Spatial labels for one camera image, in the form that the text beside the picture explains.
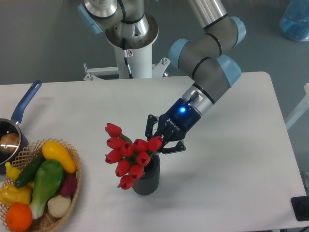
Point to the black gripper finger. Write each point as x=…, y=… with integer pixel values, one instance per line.
x=149, y=130
x=179, y=147

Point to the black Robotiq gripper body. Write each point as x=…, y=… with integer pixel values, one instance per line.
x=177, y=121

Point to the red tulip bouquet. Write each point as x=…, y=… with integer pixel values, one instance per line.
x=132, y=157

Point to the dark grey ribbed vase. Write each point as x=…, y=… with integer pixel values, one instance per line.
x=149, y=182

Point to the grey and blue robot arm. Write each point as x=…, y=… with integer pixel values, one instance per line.
x=204, y=61

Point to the yellow squash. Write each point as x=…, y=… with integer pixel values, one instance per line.
x=53, y=150

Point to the purple red onion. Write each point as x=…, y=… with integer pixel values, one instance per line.
x=69, y=185

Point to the green bok choy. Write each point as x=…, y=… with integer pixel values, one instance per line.
x=46, y=183

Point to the white garlic bulb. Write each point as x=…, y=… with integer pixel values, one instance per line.
x=59, y=205

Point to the dark green cucumber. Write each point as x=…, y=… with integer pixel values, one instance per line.
x=28, y=173

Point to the black device at table edge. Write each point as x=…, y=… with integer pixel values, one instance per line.
x=301, y=207

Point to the brown bread roll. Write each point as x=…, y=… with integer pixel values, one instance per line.
x=9, y=143

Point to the small yellow banana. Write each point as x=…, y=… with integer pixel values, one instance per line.
x=13, y=173

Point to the blue transparent bag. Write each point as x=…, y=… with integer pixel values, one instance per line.
x=294, y=23

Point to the yellow bell pepper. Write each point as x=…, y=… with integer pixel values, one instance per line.
x=10, y=195

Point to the orange fruit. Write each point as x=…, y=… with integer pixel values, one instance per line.
x=19, y=217

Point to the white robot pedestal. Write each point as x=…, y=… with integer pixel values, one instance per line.
x=133, y=48

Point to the white metal frame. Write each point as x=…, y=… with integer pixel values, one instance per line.
x=299, y=110

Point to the blue handled saucepan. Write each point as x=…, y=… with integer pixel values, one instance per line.
x=12, y=125

